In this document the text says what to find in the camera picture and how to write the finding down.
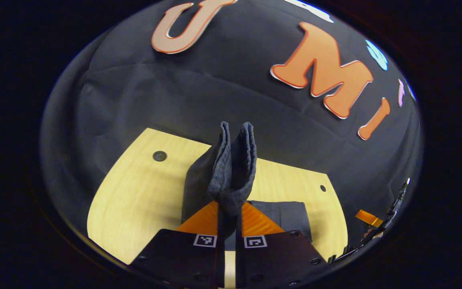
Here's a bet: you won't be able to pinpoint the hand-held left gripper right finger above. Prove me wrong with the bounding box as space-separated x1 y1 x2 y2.
235 201 329 289

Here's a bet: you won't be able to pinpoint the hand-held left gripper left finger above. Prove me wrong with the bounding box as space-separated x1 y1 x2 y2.
129 201 226 289

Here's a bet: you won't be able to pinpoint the dark grey jeans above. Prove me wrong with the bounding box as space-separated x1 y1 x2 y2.
181 121 313 251

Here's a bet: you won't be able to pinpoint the black backdrop cloth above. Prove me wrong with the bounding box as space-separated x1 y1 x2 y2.
41 0 423 257

